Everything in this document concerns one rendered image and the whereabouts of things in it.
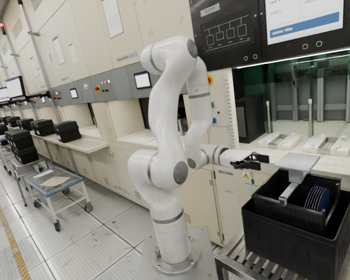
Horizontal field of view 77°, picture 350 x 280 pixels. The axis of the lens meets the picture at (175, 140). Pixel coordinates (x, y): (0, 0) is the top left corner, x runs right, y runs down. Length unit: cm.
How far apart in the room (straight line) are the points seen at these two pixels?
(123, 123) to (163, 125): 191
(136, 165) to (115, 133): 182
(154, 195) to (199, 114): 36
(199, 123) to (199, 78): 18
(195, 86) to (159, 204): 46
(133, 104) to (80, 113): 150
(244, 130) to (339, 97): 78
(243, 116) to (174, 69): 95
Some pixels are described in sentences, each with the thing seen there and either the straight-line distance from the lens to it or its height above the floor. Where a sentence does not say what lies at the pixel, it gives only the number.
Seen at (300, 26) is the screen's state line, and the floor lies 151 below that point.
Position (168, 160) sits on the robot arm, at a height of 118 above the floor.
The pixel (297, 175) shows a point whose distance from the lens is 82.
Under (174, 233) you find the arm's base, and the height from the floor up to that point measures 90.
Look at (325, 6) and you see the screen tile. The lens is 113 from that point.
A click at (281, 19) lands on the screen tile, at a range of 118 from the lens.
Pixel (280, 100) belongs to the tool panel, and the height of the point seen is 104.
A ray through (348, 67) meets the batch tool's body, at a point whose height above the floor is 128.
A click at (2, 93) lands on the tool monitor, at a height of 167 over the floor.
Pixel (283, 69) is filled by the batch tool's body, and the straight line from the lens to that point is 171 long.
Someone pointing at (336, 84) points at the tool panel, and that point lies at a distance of 205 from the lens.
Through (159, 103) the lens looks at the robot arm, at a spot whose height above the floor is 134.
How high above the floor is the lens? 141
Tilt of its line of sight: 16 degrees down
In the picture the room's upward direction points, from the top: 11 degrees counter-clockwise
